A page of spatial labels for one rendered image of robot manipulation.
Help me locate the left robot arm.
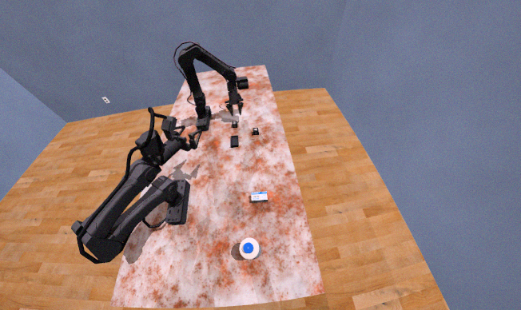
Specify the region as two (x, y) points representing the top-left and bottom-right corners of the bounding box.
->
(178, 42), (249, 127)

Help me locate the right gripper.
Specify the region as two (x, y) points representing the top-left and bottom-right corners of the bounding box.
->
(161, 119), (202, 156)

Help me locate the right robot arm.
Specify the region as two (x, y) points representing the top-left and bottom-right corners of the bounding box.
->
(71, 129), (187, 262)

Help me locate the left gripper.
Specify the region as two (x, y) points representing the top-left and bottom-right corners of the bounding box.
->
(225, 90), (244, 116)

